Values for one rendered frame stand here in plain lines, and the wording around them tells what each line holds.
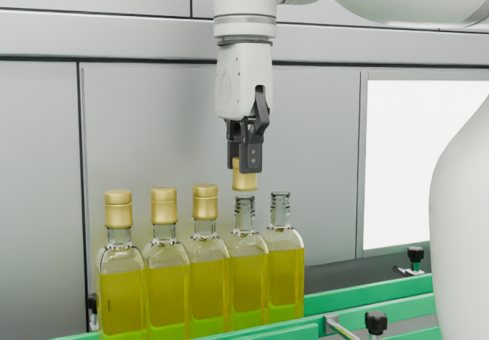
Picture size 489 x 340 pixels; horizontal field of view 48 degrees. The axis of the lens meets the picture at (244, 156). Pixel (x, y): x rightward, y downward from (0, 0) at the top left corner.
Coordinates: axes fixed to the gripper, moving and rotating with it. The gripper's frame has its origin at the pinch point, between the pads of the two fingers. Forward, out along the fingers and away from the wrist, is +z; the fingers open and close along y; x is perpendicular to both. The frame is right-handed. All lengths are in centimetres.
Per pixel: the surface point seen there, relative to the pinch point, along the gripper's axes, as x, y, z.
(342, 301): 18.9, -3.7, 25.0
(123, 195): -16.9, 1.4, 3.9
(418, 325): 28.7, 3.3, 28.0
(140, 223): -12.0, -12.1, 11.0
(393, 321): 23.4, 3.7, 26.2
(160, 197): -12.3, 1.6, 4.5
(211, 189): -5.4, 1.5, 4.0
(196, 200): -7.1, 0.7, 5.5
